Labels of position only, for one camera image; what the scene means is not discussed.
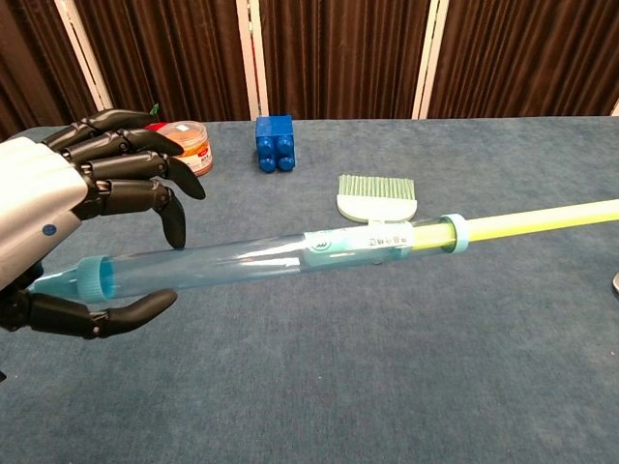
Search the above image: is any clear jar of rubber bands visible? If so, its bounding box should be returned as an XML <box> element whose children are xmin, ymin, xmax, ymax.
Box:
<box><xmin>159</xmin><ymin>120</ymin><xmax>215</xmax><ymax>178</ymax></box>

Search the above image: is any clear plastic tube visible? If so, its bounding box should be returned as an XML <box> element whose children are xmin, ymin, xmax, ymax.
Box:
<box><xmin>26</xmin><ymin>212</ymin><xmax>469</xmax><ymax>305</ymax></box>

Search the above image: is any blue plastic building block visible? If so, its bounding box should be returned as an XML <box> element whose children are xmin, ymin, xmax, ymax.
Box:
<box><xmin>254</xmin><ymin>114</ymin><xmax>297</xmax><ymax>173</ymax></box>

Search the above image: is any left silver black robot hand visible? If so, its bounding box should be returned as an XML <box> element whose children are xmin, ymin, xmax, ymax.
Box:
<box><xmin>0</xmin><ymin>109</ymin><xmax>207</xmax><ymax>340</ymax></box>

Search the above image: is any pale green hand brush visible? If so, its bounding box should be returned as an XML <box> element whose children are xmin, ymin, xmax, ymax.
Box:
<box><xmin>336</xmin><ymin>174</ymin><xmax>419</xmax><ymax>227</ymax></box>

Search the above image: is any brown pleated curtain panel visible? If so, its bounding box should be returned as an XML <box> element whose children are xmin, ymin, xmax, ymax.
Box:
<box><xmin>427</xmin><ymin>0</ymin><xmax>619</xmax><ymax>120</ymax></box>
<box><xmin>72</xmin><ymin>0</ymin><xmax>253</xmax><ymax>125</ymax></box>
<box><xmin>257</xmin><ymin>0</ymin><xmax>432</xmax><ymax>121</ymax></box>
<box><xmin>0</xmin><ymin>0</ymin><xmax>103</xmax><ymax>142</ymax></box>

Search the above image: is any colourful feather shuttlecock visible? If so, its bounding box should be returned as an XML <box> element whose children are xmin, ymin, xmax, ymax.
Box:
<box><xmin>144</xmin><ymin>102</ymin><xmax>168</xmax><ymax>132</ymax></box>

